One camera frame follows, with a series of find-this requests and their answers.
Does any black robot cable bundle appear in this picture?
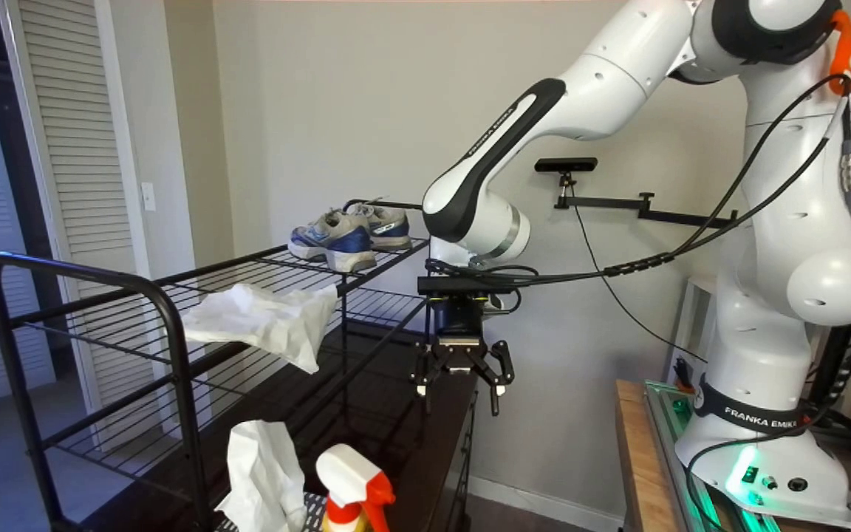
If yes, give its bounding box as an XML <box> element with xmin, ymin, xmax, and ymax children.
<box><xmin>501</xmin><ymin>67</ymin><xmax>851</xmax><ymax>293</ymax></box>

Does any white plastic bag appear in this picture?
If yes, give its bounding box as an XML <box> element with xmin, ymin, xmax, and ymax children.
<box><xmin>179</xmin><ymin>280</ymin><xmax>341</xmax><ymax>376</ymax></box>

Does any grey blue sneaker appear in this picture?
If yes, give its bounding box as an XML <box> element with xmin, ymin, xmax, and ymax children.
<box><xmin>287</xmin><ymin>206</ymin><xmax>380</xmax><ymax>274</ymax></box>
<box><xmin>346</xmin><ymin>200</ymin><xmax>414</xmax><ymax>250</ymax></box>

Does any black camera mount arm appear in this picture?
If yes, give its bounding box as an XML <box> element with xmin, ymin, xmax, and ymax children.
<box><xmin>553</xmin><ymin>171</ymin><xmax>743</xmax><ymax>234</ymax></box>

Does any white louvered closet door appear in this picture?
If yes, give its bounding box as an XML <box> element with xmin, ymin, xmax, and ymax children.
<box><xmin>0</xmin><ymin>0</ymin><xmax>154</xmax><ymax>403</ymax></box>

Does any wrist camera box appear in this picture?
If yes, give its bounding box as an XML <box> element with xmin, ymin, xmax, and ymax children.
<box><xmin>414</xmin><ymin>271</ymin><xmax>529</xmax><ymax>299</ymax></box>

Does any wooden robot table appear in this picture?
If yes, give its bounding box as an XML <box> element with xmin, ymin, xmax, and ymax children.
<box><xmin>610</xmin><ymin>376</ymin><xmax>851</xmax><ymax>532</ymax></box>

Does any blue spray bottle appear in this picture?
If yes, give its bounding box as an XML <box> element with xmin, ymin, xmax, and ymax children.
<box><xmin>313</xmin><ymin>441</ymin><xmax>398</xmax><ymax>532</ymax></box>

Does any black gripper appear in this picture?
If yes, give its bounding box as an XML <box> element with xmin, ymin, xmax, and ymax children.
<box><xmin>411</xmin><ymin>293</ymin><xmax>519</xmax><ymax>417</ymax></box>

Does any black metal shoe rack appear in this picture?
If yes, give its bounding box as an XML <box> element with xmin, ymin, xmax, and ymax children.
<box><xmin>0</xmin><ymin>196</ymin><xmax>439</xmax><ymax>532</ymax></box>

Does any black exterior camera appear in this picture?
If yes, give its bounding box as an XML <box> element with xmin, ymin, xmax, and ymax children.
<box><xmin>531</xmin><ymin>153</ymin><xmax>602</xmax><ymax>178</ymax></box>

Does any thin black camera cable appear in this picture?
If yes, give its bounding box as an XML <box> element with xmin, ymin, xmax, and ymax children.
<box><xmin>563</xmin><ymin>175</ymin><xmax>705</xmax><ymax>367</ymax></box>

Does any dark wooden dresser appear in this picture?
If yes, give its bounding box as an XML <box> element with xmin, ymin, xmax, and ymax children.
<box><xmin>80</xmin><ymin>323</ymin><xmax>479</xmax><ymax>532</ymax></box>

